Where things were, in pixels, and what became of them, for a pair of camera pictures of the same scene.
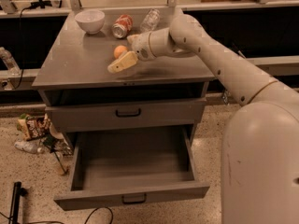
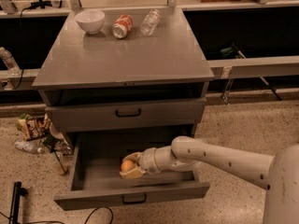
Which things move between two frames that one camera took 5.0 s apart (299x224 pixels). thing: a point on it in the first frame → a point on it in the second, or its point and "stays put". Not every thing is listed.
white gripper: [141, 46] → [147, 161]
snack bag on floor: [33, 126] stays put
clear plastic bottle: [150, 21] stays put
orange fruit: [119, 49] → [127, 165]
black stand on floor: [18, 191] stays put
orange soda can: [121, 25] stays put
